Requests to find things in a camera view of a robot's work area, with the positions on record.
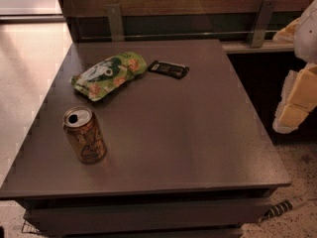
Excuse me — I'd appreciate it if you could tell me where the wire rack on floor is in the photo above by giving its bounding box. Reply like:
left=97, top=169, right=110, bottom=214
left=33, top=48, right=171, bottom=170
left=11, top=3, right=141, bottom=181
left=21, top=220, right=41, bottom=235

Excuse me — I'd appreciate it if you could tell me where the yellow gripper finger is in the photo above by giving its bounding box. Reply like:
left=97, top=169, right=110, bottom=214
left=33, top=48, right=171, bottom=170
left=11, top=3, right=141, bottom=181
left=272, top=63, right=317, bottom=134
left=272, top=18, right=299, bottom=43

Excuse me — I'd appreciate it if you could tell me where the orange soda can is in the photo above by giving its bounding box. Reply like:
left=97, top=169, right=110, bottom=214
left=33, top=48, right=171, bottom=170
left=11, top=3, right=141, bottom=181
left=62, top=106, right=107, bottom=164

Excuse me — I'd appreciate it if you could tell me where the black white striped cable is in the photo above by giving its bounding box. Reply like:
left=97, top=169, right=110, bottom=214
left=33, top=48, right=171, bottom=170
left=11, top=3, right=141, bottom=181
left=258, top=195, right=310, bottom=223

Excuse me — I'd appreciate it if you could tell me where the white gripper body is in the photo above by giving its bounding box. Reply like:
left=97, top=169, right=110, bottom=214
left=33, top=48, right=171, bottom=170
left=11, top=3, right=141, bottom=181
left=294, top=0, right=317, bottom=63

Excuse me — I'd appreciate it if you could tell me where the right metal rail bracket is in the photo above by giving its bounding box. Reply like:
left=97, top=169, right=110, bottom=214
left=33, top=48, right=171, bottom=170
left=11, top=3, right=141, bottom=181
left=248, top=0, right=277, bottom=49

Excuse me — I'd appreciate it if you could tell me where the black rxbar chocolate wrapper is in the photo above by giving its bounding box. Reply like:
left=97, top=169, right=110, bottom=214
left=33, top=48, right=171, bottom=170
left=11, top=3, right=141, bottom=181
left=148, top=60, right=189, bottom=79

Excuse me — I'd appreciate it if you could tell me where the left metal rail bracket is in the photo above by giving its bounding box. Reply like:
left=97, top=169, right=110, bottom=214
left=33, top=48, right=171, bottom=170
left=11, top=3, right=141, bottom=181
left=106, top=4, right=125, bottom=42

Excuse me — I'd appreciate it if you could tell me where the grey cabinet with drawers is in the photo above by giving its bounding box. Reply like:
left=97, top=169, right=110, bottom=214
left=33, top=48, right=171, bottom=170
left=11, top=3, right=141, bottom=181
left=1, top=40, right=290, bottom=238

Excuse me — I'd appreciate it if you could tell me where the green chip bag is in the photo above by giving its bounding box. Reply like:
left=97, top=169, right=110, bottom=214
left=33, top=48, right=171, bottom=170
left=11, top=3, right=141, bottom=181
left=70, top=52, right=147, bottom=101

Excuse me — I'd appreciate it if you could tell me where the horizontal metal rail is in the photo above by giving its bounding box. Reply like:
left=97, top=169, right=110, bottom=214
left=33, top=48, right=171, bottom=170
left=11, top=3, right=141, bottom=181
left=78, top=30, right=277, bottom=42

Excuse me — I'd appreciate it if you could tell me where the metal rail bracket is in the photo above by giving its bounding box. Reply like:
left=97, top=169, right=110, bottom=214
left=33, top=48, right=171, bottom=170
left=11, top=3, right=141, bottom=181
left=106, top=4, right=125, bottom=42
left=248, top=0, right=277, bottom=49

